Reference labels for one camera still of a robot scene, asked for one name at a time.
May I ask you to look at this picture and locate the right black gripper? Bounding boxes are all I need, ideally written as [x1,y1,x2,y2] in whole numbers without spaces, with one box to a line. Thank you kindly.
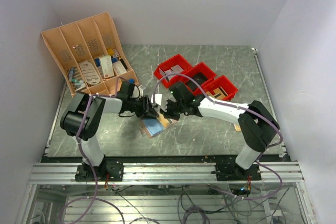
[160,99,186,121]

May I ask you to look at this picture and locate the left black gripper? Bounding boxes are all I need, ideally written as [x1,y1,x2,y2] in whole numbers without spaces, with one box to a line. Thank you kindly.
[128,94,160,120]

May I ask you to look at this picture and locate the red bin with black cards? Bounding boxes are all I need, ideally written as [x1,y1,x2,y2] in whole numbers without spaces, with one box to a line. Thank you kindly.
[179,62,217,95]

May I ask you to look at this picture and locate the red bin with white cards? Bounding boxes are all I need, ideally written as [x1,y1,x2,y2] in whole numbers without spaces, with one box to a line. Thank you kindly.
[154,54,192,88]

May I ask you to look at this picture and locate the red bin with gold cards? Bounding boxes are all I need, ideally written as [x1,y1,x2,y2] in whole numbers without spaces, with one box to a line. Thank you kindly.
[203,75,238,101]

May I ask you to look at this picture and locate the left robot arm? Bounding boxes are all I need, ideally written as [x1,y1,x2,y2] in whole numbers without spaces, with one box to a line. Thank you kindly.
[60,81,159,182]

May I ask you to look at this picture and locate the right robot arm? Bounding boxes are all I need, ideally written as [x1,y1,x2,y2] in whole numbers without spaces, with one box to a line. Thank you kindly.
[152,82,280,180]

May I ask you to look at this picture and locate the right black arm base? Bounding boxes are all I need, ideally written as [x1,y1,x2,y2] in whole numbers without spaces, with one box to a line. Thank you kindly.
[211,162,261,181]

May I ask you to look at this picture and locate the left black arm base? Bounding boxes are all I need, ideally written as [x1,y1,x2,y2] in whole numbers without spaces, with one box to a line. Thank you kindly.
[75,161,124,182]

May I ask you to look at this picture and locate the white cards stack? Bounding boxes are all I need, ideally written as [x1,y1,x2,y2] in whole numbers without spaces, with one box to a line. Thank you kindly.
[159,65,183,81]

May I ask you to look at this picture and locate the black cards stack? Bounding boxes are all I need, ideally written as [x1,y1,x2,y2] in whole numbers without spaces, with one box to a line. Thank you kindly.
[186,72,208,91]

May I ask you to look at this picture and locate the white small box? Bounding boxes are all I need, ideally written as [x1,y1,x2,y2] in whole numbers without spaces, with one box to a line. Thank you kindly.
[112,61,127,75]

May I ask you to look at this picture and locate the white red box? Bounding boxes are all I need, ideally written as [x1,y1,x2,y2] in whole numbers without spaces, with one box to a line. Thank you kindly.
[99,55,114,79]

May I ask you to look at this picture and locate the white oval remote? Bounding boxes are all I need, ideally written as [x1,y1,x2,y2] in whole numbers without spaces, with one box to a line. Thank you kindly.
[79,60,100,86]

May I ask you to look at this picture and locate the orange spiral notebook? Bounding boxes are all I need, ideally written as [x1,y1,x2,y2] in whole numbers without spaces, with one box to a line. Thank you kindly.
[234,124,241,132]

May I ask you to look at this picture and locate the yellow small item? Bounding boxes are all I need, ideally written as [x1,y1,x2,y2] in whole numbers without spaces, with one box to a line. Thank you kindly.
[107,48,117,57]

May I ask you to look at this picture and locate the pens bundle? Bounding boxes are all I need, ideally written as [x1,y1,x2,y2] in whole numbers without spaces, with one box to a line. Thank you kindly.
[68,67,86,92]

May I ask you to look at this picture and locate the orange desk organizer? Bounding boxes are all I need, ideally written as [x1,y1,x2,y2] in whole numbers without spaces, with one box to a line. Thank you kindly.
[41,12,139,95]

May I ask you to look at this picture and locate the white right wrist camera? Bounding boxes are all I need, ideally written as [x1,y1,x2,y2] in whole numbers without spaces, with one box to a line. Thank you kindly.
[151,93,166,108]

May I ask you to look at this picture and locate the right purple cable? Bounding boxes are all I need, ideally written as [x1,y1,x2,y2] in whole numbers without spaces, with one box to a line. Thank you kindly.
[152,73,284,201]

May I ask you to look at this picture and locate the purple cable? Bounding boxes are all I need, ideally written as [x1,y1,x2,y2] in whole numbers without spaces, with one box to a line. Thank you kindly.
[152,73,284,201]
[57,77,127,224]

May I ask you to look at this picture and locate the loose cables under table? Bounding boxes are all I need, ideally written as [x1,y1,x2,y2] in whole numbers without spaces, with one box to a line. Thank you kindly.
[57,179,289,224]

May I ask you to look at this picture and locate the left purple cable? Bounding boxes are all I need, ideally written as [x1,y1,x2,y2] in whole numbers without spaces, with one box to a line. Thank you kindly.
[57,77,127,224]

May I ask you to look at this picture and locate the aluminium rail frame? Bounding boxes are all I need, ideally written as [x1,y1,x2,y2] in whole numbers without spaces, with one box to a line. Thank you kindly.
[16,162,317,223]

